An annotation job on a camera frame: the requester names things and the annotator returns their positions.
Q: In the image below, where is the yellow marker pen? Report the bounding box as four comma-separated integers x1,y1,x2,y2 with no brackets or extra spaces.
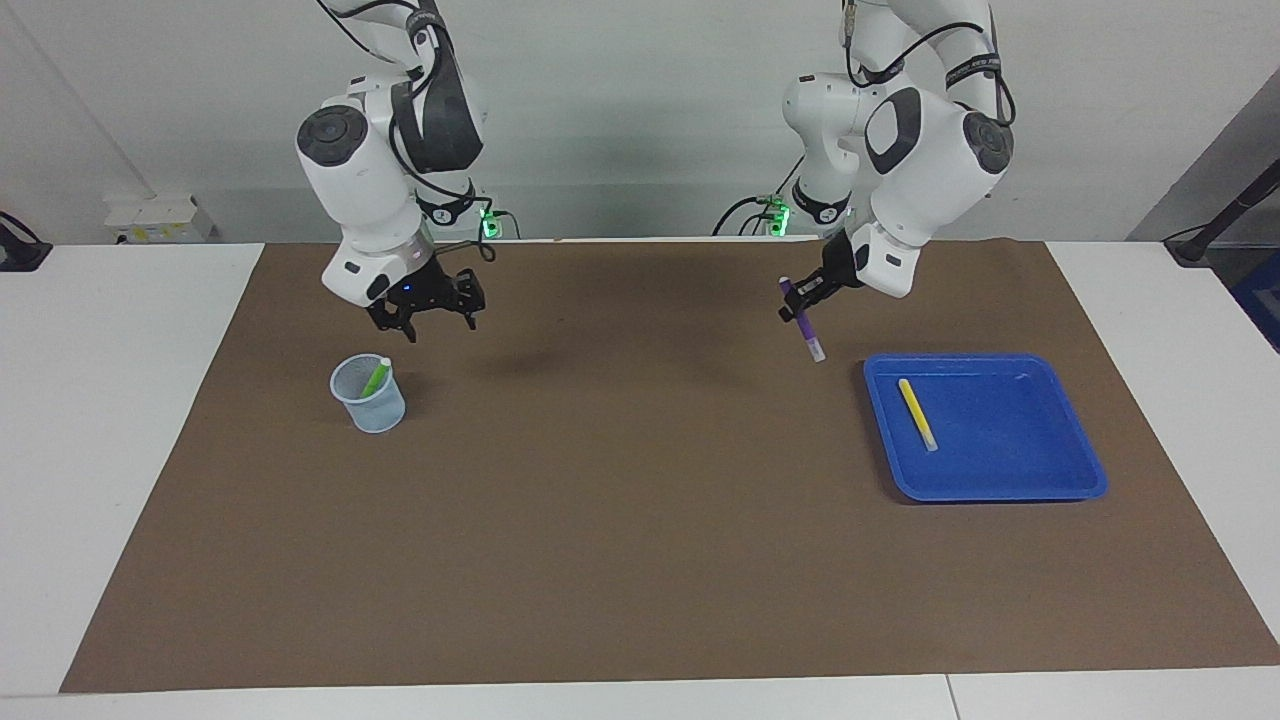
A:
897,378,940,453

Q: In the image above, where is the blue box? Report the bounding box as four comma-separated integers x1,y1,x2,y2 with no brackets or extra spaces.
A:
1232,275,1280,353

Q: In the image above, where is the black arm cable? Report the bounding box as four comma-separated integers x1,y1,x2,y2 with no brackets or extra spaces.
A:
388,100,501,263
712,150,806,237

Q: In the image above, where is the translucent plastic pen cup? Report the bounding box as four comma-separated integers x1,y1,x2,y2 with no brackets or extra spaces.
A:
330,353,407,434

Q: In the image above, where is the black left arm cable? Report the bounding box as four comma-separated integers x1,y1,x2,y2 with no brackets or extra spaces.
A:
712,150,806,237

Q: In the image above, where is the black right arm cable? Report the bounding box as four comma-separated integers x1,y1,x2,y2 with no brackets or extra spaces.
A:
388,100,501,263

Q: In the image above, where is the blue plastic tray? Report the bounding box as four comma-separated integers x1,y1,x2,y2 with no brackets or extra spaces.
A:
863,352,1109,503

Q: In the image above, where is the black angled pole stand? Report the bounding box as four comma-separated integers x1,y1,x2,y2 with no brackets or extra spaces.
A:
1165,183,1280,266

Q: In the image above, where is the purple marker pen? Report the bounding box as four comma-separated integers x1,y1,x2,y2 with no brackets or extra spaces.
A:
778,277,828,363

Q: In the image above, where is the brown table mat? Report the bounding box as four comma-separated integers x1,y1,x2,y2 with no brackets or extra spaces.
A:
60,238,1280,694

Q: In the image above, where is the black clamp stand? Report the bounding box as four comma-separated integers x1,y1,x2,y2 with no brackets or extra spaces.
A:
0,210,53,273

